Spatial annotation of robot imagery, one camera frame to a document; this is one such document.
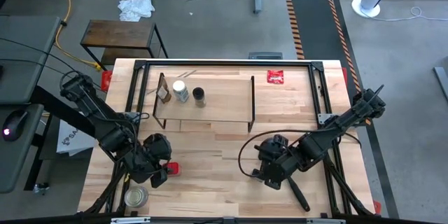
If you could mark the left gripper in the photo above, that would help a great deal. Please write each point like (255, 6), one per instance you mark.
(143, 168)

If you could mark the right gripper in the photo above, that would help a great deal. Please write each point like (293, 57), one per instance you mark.
(276, 169)

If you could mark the red-lid spice jar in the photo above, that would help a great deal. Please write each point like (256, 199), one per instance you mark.
(175, 168)

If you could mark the black ladle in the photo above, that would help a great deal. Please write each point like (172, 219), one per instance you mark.
(301, 197)

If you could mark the wooden shelf black metal legs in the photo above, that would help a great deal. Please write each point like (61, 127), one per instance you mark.
(224, 101)

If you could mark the white-lid spice jar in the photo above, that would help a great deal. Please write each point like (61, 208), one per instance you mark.
(179, 87)

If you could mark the black-lid glass spice jar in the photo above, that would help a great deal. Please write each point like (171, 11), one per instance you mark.
(199, 93)

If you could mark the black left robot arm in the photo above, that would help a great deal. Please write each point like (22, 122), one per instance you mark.
(101, 126)

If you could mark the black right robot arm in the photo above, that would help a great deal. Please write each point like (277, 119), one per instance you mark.
(336, 126)

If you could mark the white printed paper bag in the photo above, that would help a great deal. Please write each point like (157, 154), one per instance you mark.
(71, 140)

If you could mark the red sauce packet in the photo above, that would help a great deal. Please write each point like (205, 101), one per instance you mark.
(275, 76)

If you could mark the red clamp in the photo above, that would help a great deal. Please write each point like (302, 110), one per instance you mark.
(106, 80)
(377, 207)
(345, 75)

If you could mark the silver caster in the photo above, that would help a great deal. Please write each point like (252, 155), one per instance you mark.
(41, 188)

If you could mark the black desk base bar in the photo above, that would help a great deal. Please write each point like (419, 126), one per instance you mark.
(56, 106)

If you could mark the grey control box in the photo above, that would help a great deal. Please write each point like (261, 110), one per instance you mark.
(265, 55)

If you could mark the narrow grey desk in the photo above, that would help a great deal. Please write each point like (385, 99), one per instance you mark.
(14, 175)

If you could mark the black computer mouse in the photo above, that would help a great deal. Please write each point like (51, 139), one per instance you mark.
(14, 124)

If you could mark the brown wooden side table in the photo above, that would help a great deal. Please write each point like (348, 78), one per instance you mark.
(115, 33)

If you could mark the black mat orange striped edges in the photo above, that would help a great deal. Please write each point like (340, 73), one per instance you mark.
(315, 28)

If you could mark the large grey desk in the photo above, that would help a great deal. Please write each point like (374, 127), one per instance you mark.
(24, 73)

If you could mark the crumpled white cloth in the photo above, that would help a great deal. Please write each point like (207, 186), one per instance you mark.
(136, 8)

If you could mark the grey metal bar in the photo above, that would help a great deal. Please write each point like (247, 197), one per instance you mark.
(441, 80)

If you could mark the silver bracket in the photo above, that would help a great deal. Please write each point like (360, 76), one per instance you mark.
(325, 221)
(130, 220)

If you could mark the black aluminium rig frame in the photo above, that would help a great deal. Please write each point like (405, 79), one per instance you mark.
(227, 63)

